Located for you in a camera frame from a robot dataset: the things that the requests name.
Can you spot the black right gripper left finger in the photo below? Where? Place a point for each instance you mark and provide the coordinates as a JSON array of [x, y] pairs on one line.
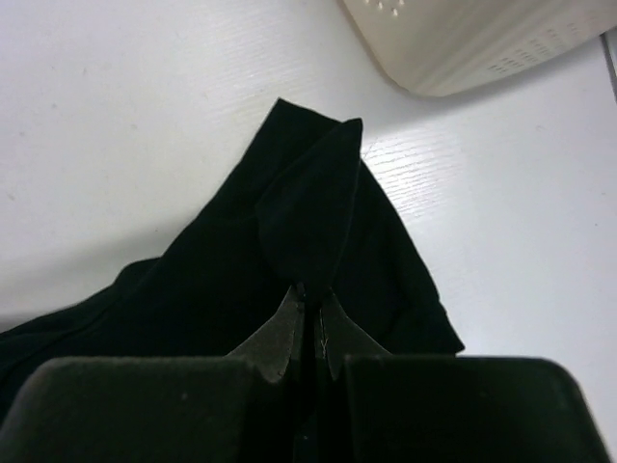
[[234, 408]]

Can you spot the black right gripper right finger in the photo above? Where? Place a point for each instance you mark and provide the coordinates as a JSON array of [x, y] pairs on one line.
[[374, 406]]

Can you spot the black garment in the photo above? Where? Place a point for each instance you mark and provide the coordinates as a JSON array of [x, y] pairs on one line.
[[300, 208]]

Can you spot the cream perforated laundry basket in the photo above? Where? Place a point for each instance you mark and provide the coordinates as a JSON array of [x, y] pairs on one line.
[[441, 48]]

